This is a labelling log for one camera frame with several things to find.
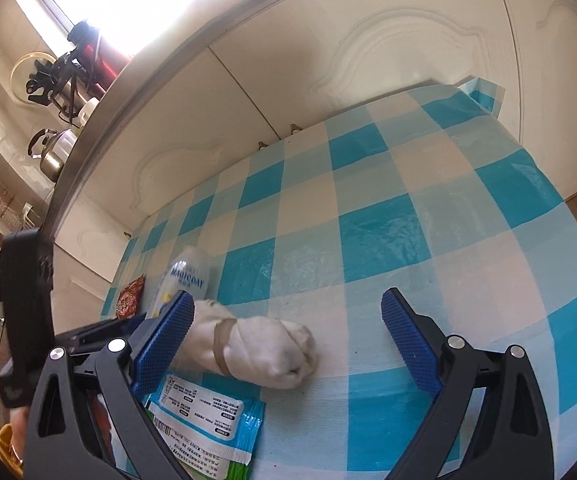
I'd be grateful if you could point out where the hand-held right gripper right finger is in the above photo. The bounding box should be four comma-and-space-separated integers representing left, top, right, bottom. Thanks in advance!
381, 287, 554, 480

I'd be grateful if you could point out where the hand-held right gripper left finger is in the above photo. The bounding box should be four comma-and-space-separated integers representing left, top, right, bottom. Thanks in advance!
27, 290, 195, 480

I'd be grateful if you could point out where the white cloth bundle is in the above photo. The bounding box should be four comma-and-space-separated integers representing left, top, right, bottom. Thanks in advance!
173, 299, 318, 390

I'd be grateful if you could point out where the person's left forearm yellow sleeve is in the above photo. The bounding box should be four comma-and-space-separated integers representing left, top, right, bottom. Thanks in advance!
0, 405, 29, 467

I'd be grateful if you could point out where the red snack packet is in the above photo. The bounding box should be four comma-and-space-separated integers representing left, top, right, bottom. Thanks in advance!
115, 275, 146, 320

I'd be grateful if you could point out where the tan rubber band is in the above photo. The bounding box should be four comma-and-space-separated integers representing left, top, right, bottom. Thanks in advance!
213, 319, 239, 377

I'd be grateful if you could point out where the clear plastic bottle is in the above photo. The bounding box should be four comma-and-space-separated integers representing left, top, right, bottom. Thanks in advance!
146, 245, 212, 320

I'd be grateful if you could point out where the blue and white packet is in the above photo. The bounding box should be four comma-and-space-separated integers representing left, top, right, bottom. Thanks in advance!
143, 372, 266, 468

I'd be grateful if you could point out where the white dish rack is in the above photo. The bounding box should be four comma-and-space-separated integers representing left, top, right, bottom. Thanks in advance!
18, 202, 44, 231

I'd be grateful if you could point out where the blue checkered tablecloth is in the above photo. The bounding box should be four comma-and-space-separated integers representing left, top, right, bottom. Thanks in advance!
101, 77, 577, 480

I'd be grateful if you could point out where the steel kettle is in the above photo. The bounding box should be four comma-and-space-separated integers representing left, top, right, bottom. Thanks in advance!
28, 127, 79, 183

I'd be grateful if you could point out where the kitchen counter with metal edge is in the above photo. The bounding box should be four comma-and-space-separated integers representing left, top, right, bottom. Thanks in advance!
38, 0, 359, 241

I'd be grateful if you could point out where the white cup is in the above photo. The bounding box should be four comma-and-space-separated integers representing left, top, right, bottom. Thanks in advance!
76, 96, 100, 125

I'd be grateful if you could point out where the glass pot lid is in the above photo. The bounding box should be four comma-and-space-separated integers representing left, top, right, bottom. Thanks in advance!
9, 51, 56, 106

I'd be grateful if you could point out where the black tripod stand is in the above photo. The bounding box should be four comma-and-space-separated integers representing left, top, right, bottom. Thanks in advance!
24, 19, 99, 123

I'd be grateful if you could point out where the red thermos flask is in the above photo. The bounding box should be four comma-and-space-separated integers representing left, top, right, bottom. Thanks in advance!
81, 35, 132, 96

